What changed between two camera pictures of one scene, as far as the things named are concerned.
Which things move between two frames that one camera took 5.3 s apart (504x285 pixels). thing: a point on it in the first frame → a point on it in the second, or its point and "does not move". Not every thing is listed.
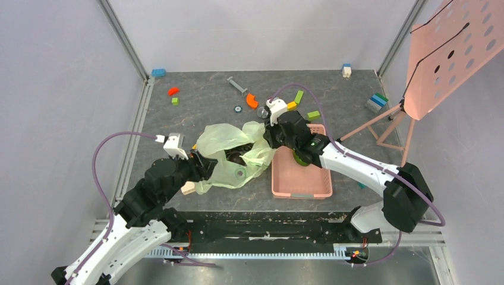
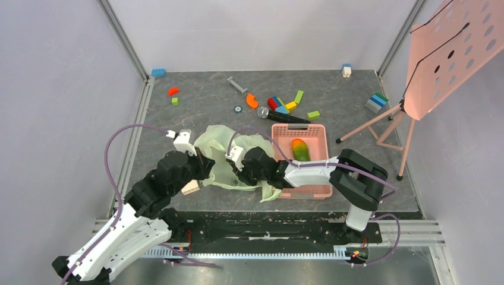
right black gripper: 273,135 → 242,173
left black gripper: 205,165 does not move
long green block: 299,97 does not move
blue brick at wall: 158,72 does not move
